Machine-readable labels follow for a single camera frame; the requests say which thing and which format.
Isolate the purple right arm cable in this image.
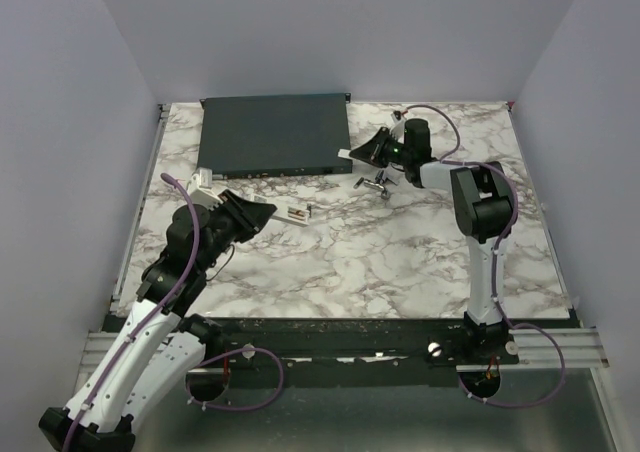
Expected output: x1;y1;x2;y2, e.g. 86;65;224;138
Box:
402;103;519;303

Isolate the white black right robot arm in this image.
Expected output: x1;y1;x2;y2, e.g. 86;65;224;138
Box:
339;118;517;364

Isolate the dark network switch box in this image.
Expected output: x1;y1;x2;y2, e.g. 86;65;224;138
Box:
196;93;353;179

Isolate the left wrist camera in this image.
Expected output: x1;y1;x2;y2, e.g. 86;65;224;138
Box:
187;168;224;209

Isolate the white remote control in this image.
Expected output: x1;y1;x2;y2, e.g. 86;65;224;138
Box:
272;202;309;227

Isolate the aluminium table edge rail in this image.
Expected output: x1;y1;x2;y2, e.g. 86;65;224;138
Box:
108;103;171;315

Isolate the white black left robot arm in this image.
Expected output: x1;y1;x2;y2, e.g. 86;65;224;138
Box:
39;190;277;451

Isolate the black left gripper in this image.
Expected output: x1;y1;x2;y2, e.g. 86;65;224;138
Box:
197;190;276;273

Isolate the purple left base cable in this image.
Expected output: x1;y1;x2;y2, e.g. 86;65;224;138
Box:
185;345;287;413

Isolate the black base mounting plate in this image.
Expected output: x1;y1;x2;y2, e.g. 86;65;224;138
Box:
102;314;551;391

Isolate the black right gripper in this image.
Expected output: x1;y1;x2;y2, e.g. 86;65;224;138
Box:
350;128;412;170

